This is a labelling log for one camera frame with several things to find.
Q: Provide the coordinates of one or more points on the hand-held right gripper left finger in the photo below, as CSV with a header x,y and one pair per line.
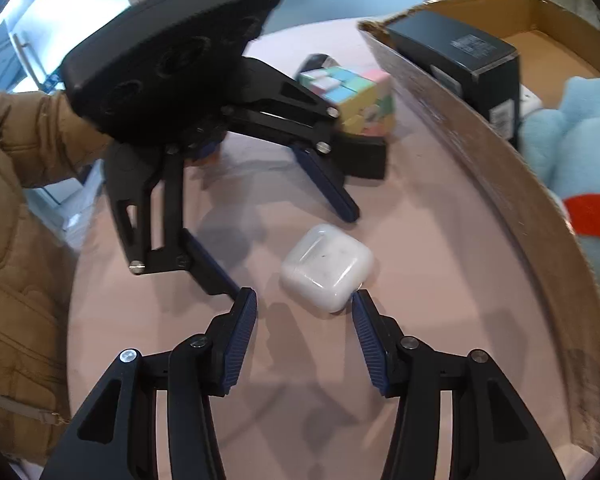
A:
x,y
240,340

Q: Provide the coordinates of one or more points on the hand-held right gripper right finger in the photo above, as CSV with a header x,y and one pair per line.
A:
x,y
367,340

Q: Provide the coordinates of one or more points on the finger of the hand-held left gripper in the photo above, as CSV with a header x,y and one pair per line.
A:
x,y
205,265
330,185

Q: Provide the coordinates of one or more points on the white earbuds case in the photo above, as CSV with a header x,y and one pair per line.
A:
x,y
325,265

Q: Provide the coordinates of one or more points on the person's left forearm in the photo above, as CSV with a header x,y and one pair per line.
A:
x,y
25,145

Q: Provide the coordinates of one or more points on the pastel puzzle cube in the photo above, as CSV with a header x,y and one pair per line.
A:
x,y
365,105

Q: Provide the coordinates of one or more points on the pale blue furniture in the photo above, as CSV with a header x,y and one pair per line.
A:
x,y
70,205

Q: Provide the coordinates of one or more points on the cardboard box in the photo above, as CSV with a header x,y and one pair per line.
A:
x,y
480,160

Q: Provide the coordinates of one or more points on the large black box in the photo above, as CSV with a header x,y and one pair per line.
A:
x,y
455,45

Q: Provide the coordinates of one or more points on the person's tan jacket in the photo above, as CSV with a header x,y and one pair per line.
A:
x,y
15,310

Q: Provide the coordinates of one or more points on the blue plush toy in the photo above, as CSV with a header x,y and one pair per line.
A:
x,y
570,150

